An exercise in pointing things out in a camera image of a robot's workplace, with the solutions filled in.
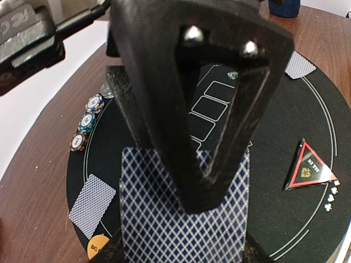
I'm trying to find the round black poker mat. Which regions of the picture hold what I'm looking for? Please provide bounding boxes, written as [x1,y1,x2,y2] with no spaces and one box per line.
[66,68,350,262]

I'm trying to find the dark blue mug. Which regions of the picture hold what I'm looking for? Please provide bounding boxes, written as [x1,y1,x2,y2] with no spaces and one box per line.
[268,0,301,18]

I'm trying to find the playing card seat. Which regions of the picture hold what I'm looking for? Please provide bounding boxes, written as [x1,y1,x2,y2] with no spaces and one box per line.
[69,174,116,239]

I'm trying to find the single playing card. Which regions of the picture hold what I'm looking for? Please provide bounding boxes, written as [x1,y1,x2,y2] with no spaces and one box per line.
[285,51,316,79]

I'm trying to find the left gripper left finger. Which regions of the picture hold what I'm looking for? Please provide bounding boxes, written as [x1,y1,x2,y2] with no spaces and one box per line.
[92,230,123,263]

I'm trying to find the blue playing card deck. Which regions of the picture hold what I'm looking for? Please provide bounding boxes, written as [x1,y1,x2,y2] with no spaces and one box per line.
[119,147,250,262]

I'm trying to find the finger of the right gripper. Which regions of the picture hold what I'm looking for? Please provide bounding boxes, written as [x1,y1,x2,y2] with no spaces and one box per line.
[175,1,294,192]
[110,1,225,214]

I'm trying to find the clear acrylic dealer button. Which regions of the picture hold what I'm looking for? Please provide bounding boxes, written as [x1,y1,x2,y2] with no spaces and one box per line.
[100,82,114,99]

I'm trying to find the red triangle marker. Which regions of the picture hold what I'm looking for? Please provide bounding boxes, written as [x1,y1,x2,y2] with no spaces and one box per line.
[282,138,338,191]

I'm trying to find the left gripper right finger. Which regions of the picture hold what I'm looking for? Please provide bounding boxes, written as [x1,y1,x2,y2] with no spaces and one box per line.
[242,237,274,263]

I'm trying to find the green chip top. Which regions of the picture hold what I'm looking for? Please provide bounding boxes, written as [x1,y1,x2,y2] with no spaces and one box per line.
[77,112,96,133]

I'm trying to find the blue white chip top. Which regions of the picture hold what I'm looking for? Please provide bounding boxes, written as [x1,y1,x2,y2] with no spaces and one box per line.
[85,94,105,114]

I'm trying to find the orange round blind button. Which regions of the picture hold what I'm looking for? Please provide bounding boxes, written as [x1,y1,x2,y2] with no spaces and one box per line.
[87,235,110,260]

